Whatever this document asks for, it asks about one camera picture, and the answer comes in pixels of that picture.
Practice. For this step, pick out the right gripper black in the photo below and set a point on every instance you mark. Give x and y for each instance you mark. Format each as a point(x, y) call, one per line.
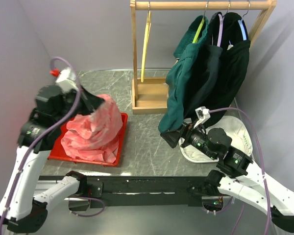
point(171, 137)

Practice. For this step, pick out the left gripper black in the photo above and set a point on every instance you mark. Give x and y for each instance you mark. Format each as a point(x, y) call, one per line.
point(91, 102)

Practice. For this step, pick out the pink patterned shorts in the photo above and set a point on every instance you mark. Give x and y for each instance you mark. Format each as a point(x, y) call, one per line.
point(94, 137)

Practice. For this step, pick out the yellow clothes hanger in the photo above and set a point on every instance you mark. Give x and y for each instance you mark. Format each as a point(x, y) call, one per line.
point(145, 45)

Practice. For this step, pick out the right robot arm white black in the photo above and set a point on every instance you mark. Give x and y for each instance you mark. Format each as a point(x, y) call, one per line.
point(237, 174)

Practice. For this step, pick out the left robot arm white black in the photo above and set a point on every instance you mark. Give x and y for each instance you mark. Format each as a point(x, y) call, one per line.
point(21, 210)

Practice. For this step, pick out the teal green shorts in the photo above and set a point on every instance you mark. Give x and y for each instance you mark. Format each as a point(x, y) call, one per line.
point(186, 54)

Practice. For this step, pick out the dark grey shorts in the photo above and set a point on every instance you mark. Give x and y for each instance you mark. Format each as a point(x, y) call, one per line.
point(204, 70)

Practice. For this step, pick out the lime green hanger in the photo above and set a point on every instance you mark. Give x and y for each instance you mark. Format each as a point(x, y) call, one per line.
point(198, 31)

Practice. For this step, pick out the black shorts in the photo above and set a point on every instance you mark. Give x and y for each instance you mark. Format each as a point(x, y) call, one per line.
point(233, 65)

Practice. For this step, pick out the light blue hanger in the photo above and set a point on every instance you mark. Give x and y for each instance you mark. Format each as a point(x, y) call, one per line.
point(242, 28)

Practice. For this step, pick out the lilac hanger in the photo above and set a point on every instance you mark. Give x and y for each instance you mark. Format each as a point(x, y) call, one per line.
point(220, 30)

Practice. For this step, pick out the wooden clothes rack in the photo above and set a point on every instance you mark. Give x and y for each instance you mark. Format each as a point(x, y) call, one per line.
point(150, 96)

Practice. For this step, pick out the red plastic tray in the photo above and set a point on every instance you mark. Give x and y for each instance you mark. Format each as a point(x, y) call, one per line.
point(59, 154)

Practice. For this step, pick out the white cloth basket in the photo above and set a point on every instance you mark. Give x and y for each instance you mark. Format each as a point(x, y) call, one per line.
point(234, 128)

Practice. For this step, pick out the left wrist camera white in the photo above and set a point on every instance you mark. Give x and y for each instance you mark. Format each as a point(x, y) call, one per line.
point(65, 79)

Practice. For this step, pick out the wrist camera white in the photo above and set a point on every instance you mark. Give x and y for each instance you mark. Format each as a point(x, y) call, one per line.
point(65, 79)
point(202, 115)

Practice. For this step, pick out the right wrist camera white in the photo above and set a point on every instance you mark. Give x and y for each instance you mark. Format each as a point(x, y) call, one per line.
point(202, 115)

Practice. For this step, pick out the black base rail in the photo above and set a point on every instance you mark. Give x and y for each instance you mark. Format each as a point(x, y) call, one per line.
point(148, 191)

